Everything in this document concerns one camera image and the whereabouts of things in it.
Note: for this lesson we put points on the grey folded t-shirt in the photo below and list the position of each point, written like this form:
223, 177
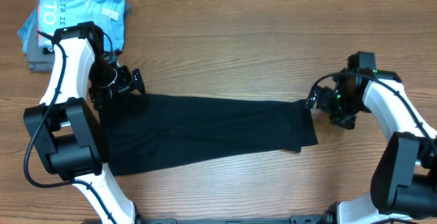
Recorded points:
44, 58

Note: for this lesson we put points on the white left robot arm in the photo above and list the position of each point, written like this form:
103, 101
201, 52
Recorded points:
68, 145

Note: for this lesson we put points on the light blue folded t-shirt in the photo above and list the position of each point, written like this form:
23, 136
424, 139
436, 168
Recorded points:
106, 14

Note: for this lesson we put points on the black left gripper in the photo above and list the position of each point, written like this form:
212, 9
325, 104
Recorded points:
98, 96

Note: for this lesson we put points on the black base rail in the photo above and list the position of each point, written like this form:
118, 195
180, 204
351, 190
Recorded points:
294, 219

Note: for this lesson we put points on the blue folded shirt under stack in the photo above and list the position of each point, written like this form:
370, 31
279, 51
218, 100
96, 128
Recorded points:
28, 34

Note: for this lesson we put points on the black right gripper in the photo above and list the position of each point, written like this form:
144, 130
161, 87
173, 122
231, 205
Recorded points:
324, 99

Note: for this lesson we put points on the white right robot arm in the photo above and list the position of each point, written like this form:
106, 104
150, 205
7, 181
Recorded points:
403, 186

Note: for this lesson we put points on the black t-shirt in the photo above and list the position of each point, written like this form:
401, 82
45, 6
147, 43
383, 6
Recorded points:
152, 132

